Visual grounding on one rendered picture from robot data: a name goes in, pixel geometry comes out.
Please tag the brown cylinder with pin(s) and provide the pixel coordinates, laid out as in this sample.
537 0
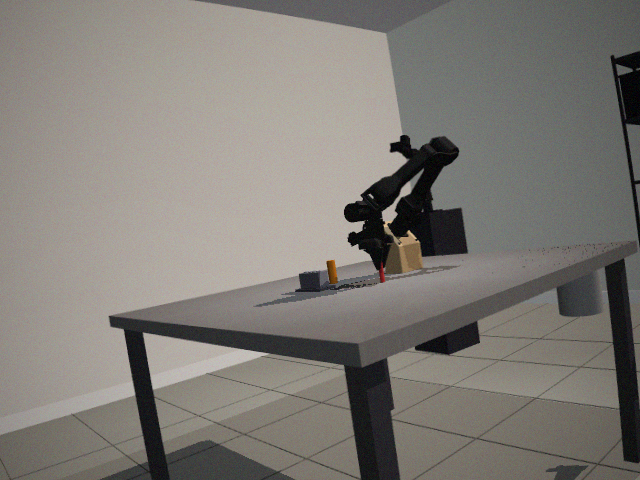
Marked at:
332 271

